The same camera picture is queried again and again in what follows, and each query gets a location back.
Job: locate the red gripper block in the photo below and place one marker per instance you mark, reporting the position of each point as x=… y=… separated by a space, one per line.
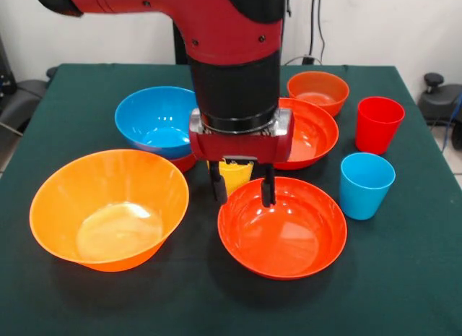
x=238 y=146

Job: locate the small red-orange bowl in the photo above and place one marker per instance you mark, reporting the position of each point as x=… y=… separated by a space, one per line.
x=319 y=94
x=184 y=162

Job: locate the yellow cup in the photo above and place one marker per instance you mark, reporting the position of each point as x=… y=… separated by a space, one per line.
x=236 y=178

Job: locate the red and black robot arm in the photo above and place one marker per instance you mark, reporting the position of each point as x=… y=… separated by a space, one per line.
x=231 y=43

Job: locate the dark green tablecloth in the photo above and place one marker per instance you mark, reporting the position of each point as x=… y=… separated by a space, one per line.
x=397 y=260

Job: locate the large blue bowl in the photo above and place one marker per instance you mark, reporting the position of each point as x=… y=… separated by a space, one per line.
x=155 y=115

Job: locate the red cup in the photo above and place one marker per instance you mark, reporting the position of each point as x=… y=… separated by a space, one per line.
x=377 y=133

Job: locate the blue cup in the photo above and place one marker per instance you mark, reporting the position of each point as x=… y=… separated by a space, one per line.
x=364 y=198

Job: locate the large orange bowl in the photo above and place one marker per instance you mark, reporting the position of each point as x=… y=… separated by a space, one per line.
x=108 y=206

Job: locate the wide red-orange bowl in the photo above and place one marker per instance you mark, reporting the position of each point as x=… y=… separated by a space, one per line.
x=281 y=235
x=314 y=133

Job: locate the black pedestal leg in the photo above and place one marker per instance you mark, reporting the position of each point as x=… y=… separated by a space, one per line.
x=21 y=97
x=438 y=104

